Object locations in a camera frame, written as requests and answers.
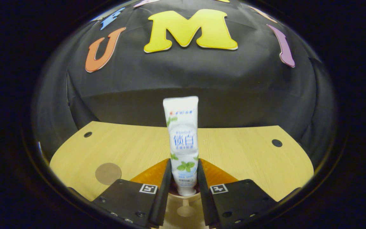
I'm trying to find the black backdrop cloth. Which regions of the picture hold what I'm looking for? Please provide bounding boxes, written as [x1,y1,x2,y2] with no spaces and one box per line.
[32,0,337,166]

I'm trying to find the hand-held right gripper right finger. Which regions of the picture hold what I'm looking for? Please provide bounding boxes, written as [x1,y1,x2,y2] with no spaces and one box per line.
[197,158,279,228]

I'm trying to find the beige cup with brown inside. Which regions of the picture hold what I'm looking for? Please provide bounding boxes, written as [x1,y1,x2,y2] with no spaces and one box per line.
[166,183,204,229]

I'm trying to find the light wooden desktop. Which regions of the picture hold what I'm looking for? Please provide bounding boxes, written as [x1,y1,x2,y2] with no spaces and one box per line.
[50,121,314,229]

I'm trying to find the round brown coaster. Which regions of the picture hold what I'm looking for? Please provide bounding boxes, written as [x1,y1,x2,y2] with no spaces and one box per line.
[95,163,122,185]

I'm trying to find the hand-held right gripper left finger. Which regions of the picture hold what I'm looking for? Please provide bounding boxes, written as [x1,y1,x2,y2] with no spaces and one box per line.
[91,158,173,228]

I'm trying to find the white toothpaste tube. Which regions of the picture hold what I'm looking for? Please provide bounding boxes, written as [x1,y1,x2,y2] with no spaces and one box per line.
[163,96,199,196]

